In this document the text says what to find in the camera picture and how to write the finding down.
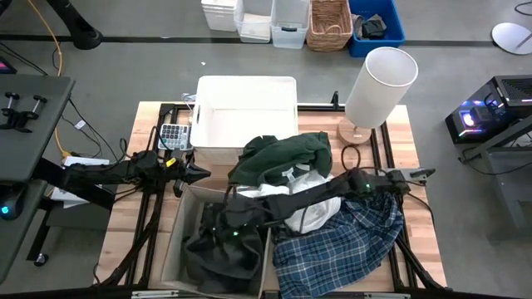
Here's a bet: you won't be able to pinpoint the yellow cable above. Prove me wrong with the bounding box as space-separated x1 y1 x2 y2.
27 0 71 159

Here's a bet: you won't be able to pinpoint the black garment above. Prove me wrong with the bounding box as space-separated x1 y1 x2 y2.
182 198 267 294

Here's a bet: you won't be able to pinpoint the clear plastic bin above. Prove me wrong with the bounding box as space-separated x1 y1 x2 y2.
270 0 311 50
234 0 273 44

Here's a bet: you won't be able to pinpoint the wicker basket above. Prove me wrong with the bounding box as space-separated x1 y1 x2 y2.
306 0 354 53

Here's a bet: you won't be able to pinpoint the white power strip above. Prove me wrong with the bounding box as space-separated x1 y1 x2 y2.
62 154 111 168

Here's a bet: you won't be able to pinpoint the black clamp mount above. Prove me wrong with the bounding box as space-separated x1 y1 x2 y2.
0 91 48 134

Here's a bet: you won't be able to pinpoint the grey metal side table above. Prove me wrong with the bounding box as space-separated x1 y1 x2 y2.
459 115 532 232

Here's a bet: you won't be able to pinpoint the table lamp with white shade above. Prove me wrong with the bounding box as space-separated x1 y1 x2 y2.
337 46 419 146

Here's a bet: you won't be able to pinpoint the black lamp cable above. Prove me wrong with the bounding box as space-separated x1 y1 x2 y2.
340 144 362 172

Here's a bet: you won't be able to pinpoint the black aluminium frame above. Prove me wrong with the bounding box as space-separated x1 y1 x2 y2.
99 101 448 299

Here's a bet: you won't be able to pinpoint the white garment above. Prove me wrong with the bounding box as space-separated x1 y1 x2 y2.
236 165 342 235

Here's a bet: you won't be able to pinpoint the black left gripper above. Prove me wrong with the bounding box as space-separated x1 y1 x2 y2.
165 156 212 197

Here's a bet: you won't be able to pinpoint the black computer case with lights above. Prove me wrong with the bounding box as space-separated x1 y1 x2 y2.
445 75 532 145

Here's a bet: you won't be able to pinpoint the grey desk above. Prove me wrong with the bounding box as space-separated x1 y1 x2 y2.
0 74 76 184

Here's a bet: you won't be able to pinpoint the dark green garment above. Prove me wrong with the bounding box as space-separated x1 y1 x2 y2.
227 131 333 188

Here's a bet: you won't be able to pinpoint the beige fabric storage bin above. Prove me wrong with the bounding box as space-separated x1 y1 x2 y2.
160 185 272 298

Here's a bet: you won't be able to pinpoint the black stand base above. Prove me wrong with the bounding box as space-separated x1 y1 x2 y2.
45 0 103 51

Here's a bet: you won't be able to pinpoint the stacked white plastic bins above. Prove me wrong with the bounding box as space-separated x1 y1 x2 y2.
201 0 238 32

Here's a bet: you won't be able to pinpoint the dark clothes in blue bin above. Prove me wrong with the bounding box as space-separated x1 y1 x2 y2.
352 14 387 41

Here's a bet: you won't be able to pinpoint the black device with blue light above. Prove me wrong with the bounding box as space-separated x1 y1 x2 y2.
0 186 27 221

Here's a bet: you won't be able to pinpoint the blue plastic bin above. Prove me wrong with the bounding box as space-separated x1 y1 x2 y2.
347 0 406 58

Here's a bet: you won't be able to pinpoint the white plastic basket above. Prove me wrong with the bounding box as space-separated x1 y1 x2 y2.
190 75 299 151

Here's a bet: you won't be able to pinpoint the grey calculator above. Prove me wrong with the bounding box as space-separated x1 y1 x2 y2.
157 123 195 151

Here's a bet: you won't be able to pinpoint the round grey disc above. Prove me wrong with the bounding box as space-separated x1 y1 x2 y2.
491 22 532 56

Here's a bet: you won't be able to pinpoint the blue plaid shirt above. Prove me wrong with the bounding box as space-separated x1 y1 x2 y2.
272 193 404 299

